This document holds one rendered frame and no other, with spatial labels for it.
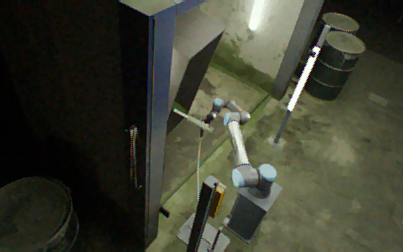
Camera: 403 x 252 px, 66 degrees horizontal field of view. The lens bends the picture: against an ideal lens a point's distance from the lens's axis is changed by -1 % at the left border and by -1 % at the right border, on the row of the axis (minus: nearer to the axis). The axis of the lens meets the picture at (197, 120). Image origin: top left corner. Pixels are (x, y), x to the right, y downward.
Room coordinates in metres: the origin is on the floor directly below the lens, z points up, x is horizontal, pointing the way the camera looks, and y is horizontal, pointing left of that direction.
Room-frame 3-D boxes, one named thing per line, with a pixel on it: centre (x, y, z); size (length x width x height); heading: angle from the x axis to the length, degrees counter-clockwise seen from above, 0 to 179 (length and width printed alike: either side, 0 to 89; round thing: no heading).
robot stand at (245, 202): (1.62, -0.64, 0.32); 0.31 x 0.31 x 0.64; 61
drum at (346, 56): (4.16, -1.83, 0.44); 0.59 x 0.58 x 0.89; 165
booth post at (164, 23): (1.30, 0.30, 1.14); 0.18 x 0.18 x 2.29; 61
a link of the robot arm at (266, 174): (1.62, -0.63, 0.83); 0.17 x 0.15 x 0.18; 105
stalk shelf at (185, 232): (1.02, -0.18, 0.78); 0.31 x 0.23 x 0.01; 61
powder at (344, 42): (4.16, -1.83, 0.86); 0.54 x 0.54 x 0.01
